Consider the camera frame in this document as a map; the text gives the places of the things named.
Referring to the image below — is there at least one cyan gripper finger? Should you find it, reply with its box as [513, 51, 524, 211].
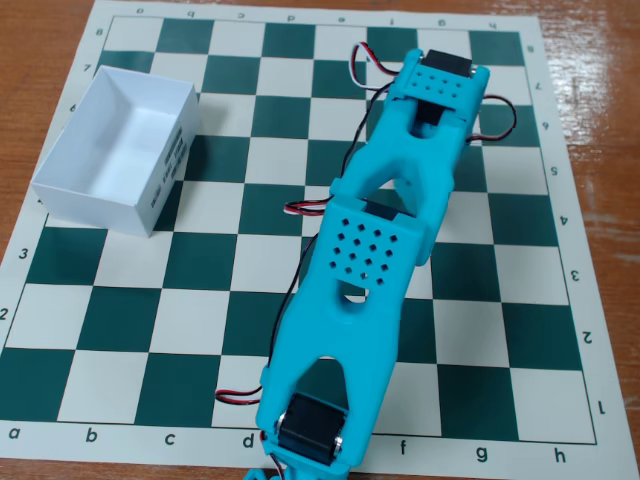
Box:
[392, 174, 422, 217]

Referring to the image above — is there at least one cyan gripper body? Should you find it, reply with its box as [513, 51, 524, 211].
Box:
[415, 121, 445, 143]

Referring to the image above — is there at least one white cardboard box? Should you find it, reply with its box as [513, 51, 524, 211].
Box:
[30, 64, 202, 239]

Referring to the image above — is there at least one green and cream chessboard mat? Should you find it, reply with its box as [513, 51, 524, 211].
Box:
[0, 0, 630, 475]

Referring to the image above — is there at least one red white black gripper cable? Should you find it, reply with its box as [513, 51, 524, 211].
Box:
[466, 93, 518, 147]

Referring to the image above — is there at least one red white black elbow cable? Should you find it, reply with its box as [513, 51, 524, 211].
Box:
[269, 199, 334, 374]

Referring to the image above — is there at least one red white black wrist cable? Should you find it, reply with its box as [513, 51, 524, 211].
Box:
[343, 41, 402, 169]

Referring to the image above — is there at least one red white black shoulder cable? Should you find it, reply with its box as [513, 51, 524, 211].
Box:
[215, 383, 265, 406]

